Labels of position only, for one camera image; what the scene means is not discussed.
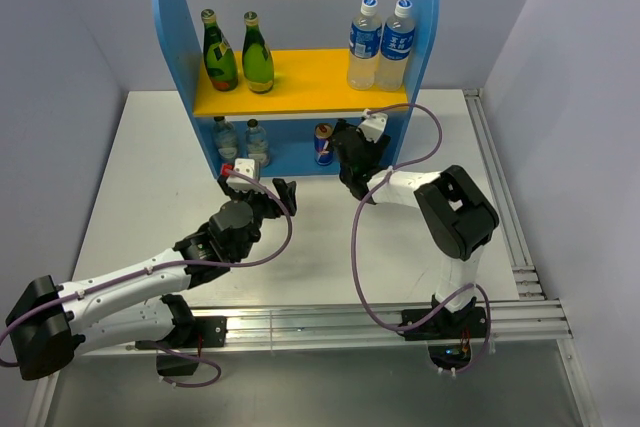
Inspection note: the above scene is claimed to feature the Red Bull can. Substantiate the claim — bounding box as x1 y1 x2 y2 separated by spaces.
314 123 333 166

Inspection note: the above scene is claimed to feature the green Perrier bottle front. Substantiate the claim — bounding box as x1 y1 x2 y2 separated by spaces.
242 11 275 94

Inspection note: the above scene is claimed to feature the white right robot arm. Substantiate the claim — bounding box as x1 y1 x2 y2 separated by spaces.
328 114 499 337

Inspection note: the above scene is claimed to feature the clear glass bottle front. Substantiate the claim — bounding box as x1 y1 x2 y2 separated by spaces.
245 119 270 167

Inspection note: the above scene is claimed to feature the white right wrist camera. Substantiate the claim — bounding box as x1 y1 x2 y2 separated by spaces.
357 109 388 143

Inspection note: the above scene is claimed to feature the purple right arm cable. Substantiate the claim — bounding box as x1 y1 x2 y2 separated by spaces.
349 103 494 376

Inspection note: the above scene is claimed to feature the aluminium front rail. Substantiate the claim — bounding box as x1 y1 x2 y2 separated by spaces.
82 299 574 356

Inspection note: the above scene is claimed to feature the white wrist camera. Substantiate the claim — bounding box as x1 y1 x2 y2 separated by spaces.
218 158 260 192
357 109 388 143

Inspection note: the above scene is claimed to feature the green perrier bottle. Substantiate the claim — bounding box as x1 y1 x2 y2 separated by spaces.
201 9 238 92
242 11 275 94

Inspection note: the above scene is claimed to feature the left clear Pocari bottle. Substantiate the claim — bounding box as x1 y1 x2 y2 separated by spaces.
347 0 382 90

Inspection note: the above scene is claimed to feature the right clear Pocari bottle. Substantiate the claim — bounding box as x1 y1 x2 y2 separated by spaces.
375 0 415 91

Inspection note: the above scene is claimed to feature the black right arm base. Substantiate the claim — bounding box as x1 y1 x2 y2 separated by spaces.
399 297 491 374

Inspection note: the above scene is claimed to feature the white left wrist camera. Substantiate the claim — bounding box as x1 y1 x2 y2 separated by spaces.
218 158 260 192

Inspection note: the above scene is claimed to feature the clear pocari bottle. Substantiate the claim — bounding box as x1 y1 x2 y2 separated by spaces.
375 0 415 91
347 0 382 90

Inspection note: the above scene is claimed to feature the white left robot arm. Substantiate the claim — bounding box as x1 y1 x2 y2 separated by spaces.
1 175 297 381

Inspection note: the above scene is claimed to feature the clear glass bottle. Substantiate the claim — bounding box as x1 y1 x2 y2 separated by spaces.
212 116 239 164
245 119 270 167

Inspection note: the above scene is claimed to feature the blue and yellow wooden shelf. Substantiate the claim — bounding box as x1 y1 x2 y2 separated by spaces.
152 0 440 177

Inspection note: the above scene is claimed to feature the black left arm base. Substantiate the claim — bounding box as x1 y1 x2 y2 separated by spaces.
156 316 227 378

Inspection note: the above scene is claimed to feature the aluminium side rail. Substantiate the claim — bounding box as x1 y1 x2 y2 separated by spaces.
463 89 546 301

